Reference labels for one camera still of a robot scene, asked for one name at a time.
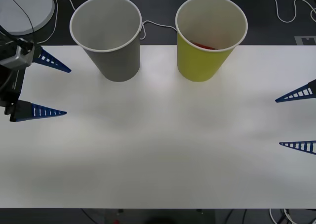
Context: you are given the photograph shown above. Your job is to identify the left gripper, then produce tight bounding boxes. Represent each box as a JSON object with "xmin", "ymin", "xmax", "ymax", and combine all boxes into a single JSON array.
[{"xmin": 0, "ymin": 45, "xmax": 72, "ymax": 123}]

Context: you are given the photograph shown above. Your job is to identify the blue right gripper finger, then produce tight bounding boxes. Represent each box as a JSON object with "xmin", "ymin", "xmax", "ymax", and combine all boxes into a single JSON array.
[
  {"xmin": 275, "ymin": 79, "xmax": 316, "ymax": 103},
  {"xmin": 279, "ymin": 140, "xmax": 316, "ymax": 156}
]

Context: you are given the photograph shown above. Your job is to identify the red drink can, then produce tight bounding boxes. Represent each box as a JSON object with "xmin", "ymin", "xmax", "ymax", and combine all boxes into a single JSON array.
[{"xmin": 188, "ymin": 40, "xmax": 217, "ymax": 50}]

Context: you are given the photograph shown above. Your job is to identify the grey plastic bin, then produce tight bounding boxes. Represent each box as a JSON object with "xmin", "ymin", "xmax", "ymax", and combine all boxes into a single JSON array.
[{"xmin": 69, "ymin": 0, "xmax": 143, "ymax": 83}]

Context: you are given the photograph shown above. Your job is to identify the yellow-green plastic bin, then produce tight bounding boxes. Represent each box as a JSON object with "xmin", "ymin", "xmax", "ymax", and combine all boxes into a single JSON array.
[{"xmin": 175, "ymin": 0, "xmax": 248, "ymax": 83}]

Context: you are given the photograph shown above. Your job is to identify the thin white looped cable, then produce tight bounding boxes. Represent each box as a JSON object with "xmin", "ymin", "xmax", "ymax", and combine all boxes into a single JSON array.
[{"xmin": 34, "ymin": 0, "xmax": 59, "ymax": 45}]

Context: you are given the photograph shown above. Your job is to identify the round pale grey base plate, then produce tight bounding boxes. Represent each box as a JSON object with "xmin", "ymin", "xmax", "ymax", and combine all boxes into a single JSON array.
[{"xmin": 0, "ymin": 0, "xmax": 56, "ymax": 36}]

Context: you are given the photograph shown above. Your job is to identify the white wavy cable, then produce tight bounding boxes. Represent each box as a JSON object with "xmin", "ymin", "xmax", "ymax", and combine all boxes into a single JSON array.
[{"xmin": 270, "ymin": 0, "xmax": 316, "ymax": 24}]

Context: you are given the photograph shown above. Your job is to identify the white coiled cable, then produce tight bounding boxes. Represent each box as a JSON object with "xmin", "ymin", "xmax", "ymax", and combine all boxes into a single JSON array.
[{"xmin": 268, "ymin": 208, "xmax": 298, "ymax": 224}]

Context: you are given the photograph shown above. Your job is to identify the thin black cable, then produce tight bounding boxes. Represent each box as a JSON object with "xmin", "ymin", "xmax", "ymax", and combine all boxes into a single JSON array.
[{"xmin": 4, "ymin": 0, "xmax": 35, "ymax": 44}]

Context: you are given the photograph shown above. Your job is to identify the white power strip cable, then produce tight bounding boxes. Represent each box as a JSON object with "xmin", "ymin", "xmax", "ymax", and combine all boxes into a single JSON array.
[{"xmin": 64, "ymin": 0, "xmax": 179, "ymax": 40}]

